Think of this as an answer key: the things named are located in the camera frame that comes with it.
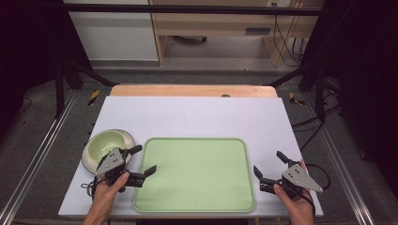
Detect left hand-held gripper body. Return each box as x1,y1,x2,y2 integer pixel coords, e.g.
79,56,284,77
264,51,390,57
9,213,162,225
95,146,130,186

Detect person's right hand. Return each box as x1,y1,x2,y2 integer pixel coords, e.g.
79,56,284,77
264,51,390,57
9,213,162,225
273,159,315,218

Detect black frame crossbar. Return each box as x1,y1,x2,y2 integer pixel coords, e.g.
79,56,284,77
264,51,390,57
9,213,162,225
60,3,325,17

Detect black curtain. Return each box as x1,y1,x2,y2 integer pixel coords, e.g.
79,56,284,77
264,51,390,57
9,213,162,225
0,0,92,135
299,0,398,195

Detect black floor cable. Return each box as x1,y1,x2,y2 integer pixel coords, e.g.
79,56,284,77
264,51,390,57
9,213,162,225
291,105,342,129
299,120,325,153

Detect aluminium floor rail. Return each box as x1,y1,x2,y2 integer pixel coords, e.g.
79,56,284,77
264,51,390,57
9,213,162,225
304,93,376,225
0,89,79,225

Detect green tray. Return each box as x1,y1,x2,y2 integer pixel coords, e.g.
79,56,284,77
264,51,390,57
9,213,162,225
132,137,256,214

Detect hand-held gripper black cable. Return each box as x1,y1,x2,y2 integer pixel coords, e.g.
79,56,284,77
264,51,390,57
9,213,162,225
80,176,99,200
301,163,331,217

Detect hanging black cables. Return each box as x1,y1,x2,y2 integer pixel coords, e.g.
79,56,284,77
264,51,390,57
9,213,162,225
272,14,304,68

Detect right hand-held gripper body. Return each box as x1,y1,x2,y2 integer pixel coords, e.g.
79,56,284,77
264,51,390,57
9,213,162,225
280,160,324,199

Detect left hand-held gripper black cable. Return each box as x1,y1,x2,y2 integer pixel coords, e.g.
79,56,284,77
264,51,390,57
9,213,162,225
80,176,99,200

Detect black metal stand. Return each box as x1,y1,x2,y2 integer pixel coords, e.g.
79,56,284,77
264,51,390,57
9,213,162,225
54,57,117,120
268,62,327,124

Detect dark object under desk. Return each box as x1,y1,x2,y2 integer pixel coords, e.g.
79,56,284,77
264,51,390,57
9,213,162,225
171,35,208,45

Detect yellow black striped tape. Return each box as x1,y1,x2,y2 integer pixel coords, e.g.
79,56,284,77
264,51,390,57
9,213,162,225
87,89,101,107
288,91,307,106

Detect white wall socket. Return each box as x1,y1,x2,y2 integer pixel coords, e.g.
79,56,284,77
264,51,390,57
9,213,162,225
266,0,293,8

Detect person's left hand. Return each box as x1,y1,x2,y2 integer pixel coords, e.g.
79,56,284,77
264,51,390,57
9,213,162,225
88,172,130,217

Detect yellow cable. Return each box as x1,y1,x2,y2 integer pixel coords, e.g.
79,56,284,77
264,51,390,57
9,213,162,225
274,0,304,68

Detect right hand-held gripper black cable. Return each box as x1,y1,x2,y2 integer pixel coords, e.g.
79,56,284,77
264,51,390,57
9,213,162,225
301,163,331,217

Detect wooden desk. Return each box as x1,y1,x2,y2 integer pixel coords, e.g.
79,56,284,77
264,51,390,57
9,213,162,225
148,0,323,68

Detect grey label plate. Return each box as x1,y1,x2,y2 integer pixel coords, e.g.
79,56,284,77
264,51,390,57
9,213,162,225
244,27,272,36

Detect white cabinet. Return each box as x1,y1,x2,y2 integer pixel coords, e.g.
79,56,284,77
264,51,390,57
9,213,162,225
63,0,160,62

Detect pale green bowl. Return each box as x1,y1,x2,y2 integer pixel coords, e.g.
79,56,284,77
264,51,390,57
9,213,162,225
81,128,136,175

